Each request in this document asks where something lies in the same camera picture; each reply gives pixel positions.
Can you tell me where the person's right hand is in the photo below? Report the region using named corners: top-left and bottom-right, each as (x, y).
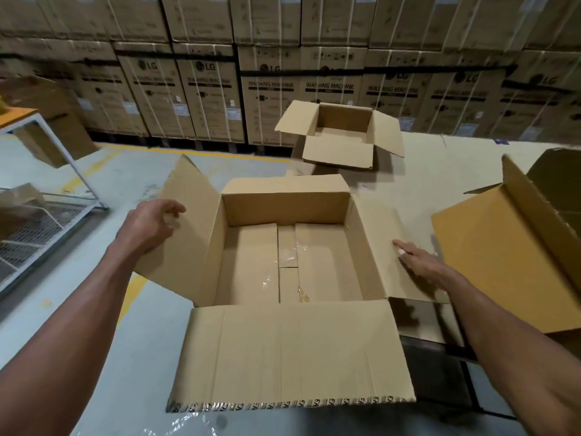
top-left (392, 239), bottom-right (459, 286)

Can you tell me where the person's left hand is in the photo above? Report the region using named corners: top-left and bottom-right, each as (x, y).
top-left (111, 198), bottom-right (187, 264)

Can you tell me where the large yellow cardboard box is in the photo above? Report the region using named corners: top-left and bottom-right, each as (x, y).
top-left (431, 183), bottom-right (581, 334)

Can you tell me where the taped box with hazard label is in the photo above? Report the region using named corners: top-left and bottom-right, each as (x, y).
top-left (274, 99), bottom-right (405, 171)

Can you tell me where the yellow-brown box with printed tape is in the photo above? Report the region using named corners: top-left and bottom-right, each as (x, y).
top-left (134, 154), bottom-right (450, 413)

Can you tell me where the person's left forearm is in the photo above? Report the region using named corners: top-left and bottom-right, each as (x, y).
top-left (0, 245), bottom-right (137, 436)

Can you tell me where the person's right forearm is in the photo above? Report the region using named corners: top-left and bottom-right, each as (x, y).
top-left (447, 272), bottom-right (581, 436)

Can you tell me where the tall brown carton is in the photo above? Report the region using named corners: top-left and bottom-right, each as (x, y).
top-left (0, 76), bottom-right (99, 168)

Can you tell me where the orange top metal shelf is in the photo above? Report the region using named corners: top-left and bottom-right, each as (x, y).
top-left (0, 106), bottom-right (108, 210)

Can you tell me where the white wire frame rack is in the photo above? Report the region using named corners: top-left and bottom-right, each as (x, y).
top-left (0, 183), bottom-right (108, 294)

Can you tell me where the wall of strapped appliance cartons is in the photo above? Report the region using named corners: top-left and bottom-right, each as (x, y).
top-left (0, 0), bottom-right (581, 148)

